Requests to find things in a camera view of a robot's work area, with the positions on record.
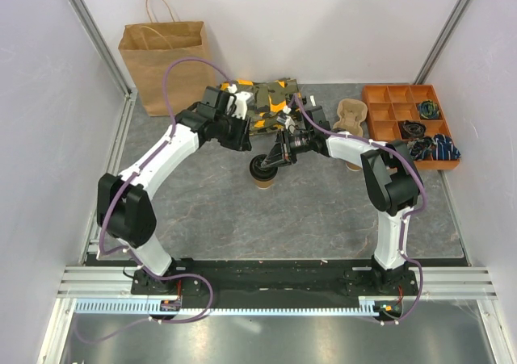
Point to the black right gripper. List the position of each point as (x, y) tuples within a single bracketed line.
[(277, 156)]

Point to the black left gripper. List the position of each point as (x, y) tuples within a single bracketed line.
[(241, 141)]

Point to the black plastic cup lid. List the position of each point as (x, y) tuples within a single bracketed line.
[(258, 172)]

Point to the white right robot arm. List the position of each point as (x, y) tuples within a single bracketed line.
[(392, 181)]

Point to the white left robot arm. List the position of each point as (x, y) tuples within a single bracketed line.
[(124, 202)]

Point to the camouflage folded cloth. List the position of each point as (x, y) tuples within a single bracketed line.
[(270, 99)]

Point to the cardboard cup carrier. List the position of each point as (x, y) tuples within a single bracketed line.
[(351, 113)]

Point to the brown paper bag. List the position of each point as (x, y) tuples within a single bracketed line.
[(167, 58)]

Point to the orange compartment tray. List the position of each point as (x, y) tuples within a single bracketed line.
[(412, 113)]

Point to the dark brown rolled sock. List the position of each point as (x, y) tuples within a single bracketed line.
[(411, 130)]

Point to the grey patterned rolled sock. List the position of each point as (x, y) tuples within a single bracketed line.
[(421, 148)]

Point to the green blue rolled sock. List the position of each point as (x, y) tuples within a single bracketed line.
[(428, 110)]

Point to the blue striped rolled sock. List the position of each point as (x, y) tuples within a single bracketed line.
[(444, 149)]

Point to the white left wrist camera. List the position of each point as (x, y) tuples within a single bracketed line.
[(239, 104)]

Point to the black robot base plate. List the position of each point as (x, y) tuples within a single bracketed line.
[(269, 284)]

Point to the white slotted cable duct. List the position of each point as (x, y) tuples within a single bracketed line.
[(158, 307)]

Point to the aluminium frame rail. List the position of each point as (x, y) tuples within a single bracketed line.
[(449, 283)]

